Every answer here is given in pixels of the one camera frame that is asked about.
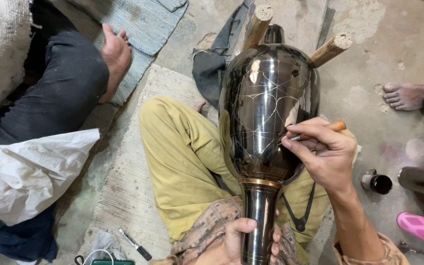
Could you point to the person's left hand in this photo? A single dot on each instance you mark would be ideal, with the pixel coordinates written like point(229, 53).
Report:
point(234, 241)

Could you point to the person's right hand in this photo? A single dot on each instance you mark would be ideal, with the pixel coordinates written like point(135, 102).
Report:
point(329, 158)

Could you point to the large dark engraved metal vase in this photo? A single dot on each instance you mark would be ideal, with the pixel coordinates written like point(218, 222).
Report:
point(267, 106)

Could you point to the person's patterned brown shirt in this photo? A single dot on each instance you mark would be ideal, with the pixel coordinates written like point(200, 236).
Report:
point(204, 232)

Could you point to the small dark metal cup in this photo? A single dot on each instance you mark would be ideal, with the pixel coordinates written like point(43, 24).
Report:
point(378, 182)

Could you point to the person's yellow trousers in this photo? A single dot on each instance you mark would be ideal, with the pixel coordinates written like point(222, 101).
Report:
point(186, 162)

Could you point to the dark metal vessel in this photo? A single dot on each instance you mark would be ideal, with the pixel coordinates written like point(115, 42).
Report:
point(423, 182)

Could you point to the black marker pen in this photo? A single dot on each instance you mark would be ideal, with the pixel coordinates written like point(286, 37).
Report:
point(135, 244)

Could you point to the wooden support peg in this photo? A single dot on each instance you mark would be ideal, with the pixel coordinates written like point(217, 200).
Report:
point(329, 49)
point(258, 26)

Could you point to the pink plastic slipper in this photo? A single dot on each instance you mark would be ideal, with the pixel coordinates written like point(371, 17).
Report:
point(423, 229)

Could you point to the small metal tool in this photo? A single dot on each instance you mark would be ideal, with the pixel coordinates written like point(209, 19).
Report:
point(410, 248)

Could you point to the beige woven floor mat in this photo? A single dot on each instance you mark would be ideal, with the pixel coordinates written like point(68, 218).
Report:
point(131, 176)

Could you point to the green box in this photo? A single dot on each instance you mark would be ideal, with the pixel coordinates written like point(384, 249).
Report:
point(112, 262)

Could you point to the crumpled clear plastic bag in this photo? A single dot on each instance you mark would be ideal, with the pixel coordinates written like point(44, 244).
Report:
point(105, 243)

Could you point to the flat metal strip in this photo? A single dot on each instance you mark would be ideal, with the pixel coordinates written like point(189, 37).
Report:
point(325, 27)

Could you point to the dark grey cloth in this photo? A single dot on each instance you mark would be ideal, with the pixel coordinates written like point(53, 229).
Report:
point(208, 70)

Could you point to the dark blue cloth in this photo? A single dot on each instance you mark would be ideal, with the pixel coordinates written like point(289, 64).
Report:
point(24, 239)

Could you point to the white plastic sheet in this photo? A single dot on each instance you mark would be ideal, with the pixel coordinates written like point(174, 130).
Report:
point(28, 173)

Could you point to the blue woven rug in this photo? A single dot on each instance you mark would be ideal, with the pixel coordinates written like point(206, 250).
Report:
point(149, 29)

